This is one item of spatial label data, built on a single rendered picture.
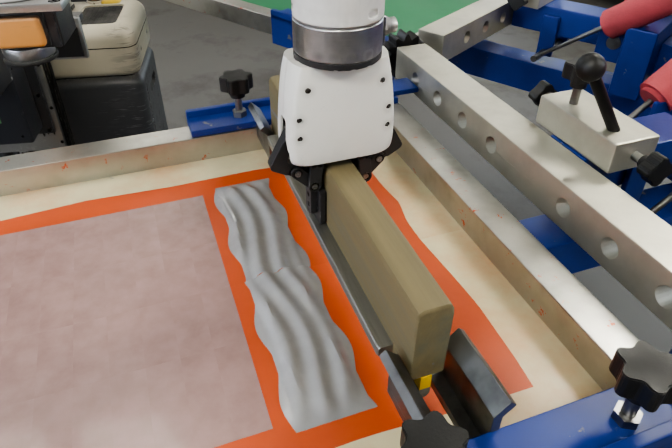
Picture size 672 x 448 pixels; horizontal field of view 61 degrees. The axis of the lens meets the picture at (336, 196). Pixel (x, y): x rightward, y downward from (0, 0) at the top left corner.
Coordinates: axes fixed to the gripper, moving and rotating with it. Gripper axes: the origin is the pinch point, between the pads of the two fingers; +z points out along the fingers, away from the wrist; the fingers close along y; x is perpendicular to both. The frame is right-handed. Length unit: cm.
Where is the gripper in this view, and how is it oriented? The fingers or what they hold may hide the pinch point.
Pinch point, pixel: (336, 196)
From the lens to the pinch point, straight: 57.4
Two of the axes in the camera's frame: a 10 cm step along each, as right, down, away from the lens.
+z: -0.1, 8.1, 5.9
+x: 3.4, 5.5, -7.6
